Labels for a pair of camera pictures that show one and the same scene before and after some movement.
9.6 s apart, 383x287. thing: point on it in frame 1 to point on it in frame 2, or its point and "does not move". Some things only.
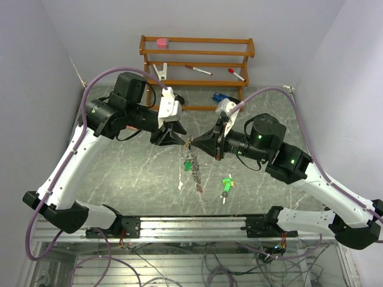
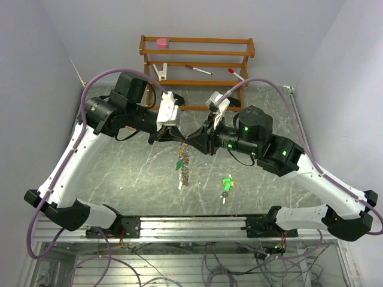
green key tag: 188,165 to 178,165
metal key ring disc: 191,156 to 184,158
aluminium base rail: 189,229 does not move
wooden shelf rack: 204,72 does not move
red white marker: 192,67 does not move
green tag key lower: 227,188 does not move
